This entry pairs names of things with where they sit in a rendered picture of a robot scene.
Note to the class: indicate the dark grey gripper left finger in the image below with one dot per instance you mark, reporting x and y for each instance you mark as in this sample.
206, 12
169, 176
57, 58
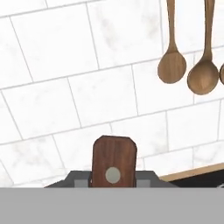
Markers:
78, 178

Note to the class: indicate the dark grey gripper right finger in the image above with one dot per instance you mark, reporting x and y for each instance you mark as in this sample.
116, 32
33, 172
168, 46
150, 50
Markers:
145, 178

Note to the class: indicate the wooden spoon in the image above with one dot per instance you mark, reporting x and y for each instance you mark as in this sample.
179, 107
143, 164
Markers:
203, 75
171, 64
222, 74

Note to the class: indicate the black hob with wooden edge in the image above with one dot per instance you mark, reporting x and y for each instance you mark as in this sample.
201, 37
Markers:
201, 176

